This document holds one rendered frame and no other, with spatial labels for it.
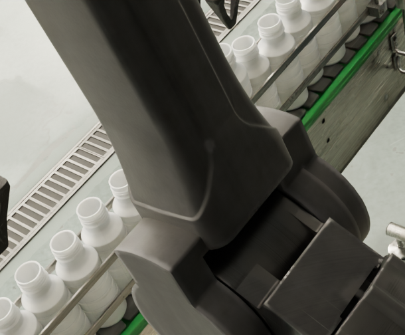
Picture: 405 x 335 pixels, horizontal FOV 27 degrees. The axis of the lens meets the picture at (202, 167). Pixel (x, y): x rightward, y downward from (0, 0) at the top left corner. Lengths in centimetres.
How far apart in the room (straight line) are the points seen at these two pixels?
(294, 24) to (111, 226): 44
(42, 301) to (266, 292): 73
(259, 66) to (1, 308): 52
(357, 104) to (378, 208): 106
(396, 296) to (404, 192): 217
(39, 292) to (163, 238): 72
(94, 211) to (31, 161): 199
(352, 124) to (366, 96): 6
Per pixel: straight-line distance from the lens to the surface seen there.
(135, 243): 37
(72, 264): 109
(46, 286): 108
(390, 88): 156
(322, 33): 138
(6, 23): 394
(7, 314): 105
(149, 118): 33
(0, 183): 73
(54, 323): 108
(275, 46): 129
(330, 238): 39
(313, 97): 138
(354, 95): 145
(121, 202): 113
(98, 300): 114
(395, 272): 39
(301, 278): 38
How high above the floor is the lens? 191
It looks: 43 degrees down
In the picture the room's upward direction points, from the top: 22 degrees counter-clockwise
